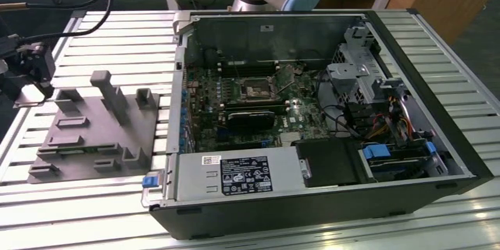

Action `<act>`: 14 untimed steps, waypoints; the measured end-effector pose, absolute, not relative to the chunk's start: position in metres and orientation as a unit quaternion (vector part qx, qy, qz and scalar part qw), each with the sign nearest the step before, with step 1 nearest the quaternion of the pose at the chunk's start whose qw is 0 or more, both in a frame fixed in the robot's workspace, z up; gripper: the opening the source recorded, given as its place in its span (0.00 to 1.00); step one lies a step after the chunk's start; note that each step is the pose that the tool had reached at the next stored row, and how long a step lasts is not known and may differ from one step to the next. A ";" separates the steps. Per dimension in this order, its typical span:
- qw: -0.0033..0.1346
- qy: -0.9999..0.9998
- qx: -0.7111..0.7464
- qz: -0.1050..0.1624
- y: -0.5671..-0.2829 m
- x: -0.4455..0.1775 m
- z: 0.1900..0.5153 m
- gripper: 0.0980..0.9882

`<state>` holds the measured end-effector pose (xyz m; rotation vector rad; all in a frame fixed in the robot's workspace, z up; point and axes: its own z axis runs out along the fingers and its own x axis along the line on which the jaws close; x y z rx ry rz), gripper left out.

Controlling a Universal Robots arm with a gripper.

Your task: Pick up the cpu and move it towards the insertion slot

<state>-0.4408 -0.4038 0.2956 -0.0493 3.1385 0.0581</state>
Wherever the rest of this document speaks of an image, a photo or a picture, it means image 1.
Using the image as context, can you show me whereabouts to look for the black plastic fan shroud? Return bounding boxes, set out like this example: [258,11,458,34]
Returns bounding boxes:
[293,139,369,188]

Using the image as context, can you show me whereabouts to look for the empty black RAM slots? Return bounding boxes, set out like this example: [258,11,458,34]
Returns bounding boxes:
[217,58,274,78]

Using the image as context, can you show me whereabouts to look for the silver square CPU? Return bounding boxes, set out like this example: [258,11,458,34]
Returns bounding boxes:
[11,84,45,108]

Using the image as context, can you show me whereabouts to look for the metal socket cover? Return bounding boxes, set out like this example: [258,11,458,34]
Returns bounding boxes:
[271,64,301,85]

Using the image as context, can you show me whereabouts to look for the yellow red wire bundle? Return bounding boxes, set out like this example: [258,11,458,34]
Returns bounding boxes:
[370,94,415,141]

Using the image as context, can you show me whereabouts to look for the green motherboard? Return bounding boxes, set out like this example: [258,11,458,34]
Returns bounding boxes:
[182,62,333,155]

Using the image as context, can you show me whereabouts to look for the blue case latch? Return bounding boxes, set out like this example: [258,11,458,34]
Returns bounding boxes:
[141,173,161,188]

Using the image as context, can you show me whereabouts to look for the black RAM sticks pair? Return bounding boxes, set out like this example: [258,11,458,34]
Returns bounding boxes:
[221,100,289,114]

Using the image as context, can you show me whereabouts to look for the grey plastic parts rack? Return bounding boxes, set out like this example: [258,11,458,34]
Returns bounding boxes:
[27,70,162,185]

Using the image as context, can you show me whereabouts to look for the CPU socket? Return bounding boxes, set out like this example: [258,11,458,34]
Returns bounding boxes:
[237,77,279,101]

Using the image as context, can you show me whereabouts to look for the thick black cable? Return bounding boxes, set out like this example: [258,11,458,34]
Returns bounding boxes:
[17,0,114,43]

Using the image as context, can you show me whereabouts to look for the blue disk carrier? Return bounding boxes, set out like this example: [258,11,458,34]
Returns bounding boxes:
[361,143,391,163]

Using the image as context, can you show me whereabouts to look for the black graphics card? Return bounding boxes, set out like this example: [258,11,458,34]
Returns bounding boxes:
[225,110,275,131]

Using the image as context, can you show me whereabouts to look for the thin metal locking lever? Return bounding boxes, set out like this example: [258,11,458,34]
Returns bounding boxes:
[275,80,294,94]

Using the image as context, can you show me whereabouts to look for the silver power supply unit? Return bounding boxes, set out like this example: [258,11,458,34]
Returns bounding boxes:
[170,146,306,201]

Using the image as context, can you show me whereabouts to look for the small silver chipset heatsink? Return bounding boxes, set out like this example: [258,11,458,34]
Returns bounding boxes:
[279,132,301,146]

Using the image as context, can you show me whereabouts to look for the silver metal drive cage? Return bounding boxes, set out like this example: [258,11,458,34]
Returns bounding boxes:
[325,26,391,107]

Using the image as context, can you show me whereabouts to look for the black open PC case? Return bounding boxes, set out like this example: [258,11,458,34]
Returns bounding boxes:
[147,9,493,241]

